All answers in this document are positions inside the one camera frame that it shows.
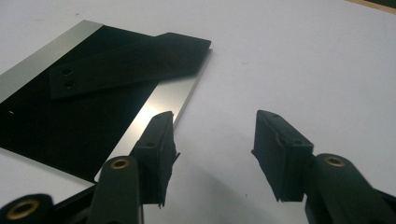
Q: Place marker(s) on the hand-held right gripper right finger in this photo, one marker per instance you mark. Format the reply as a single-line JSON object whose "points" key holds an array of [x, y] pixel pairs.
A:
{"points": [[280, 155]]}

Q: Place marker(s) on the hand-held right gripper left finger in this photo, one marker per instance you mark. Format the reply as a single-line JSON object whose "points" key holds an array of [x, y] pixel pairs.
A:
{"points": [[155, 155]]}

